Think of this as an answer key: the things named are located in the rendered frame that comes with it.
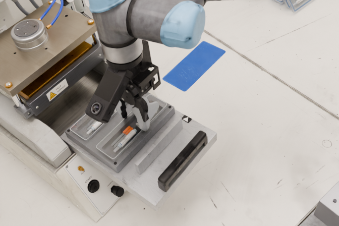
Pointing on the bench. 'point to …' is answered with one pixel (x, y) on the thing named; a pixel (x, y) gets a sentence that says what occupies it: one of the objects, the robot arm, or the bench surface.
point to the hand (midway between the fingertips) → (132, 122)
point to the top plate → (40, 43)
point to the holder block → (117, 166)
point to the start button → (94, 186)
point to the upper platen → (54, 71)
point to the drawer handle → (181, 160)
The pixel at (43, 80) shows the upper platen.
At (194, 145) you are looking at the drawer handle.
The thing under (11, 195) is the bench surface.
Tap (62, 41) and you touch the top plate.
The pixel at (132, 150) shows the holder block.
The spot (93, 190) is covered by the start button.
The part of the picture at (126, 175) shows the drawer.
